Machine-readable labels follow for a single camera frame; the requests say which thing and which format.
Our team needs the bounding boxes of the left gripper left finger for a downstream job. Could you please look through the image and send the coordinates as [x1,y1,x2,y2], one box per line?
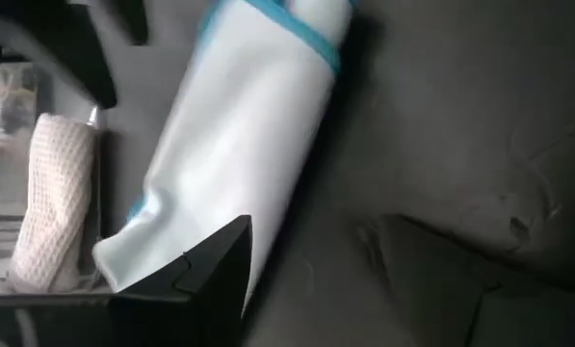
[111,215,253,347]

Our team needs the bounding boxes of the clear plastic bin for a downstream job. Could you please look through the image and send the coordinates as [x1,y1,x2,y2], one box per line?
[0,62,108,295]

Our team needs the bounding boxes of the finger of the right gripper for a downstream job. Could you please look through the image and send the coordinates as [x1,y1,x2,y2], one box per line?
[116,0,149,47]
[0,0,118,110]

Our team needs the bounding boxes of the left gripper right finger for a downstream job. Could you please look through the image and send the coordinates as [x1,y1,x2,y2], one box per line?
[381,214,575,347]

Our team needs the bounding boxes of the white waffle-weave towel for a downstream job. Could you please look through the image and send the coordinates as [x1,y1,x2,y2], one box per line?
[7,113,98,294]

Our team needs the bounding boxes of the light blue microfiber towel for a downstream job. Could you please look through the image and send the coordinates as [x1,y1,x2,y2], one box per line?
[92,0,355,314]

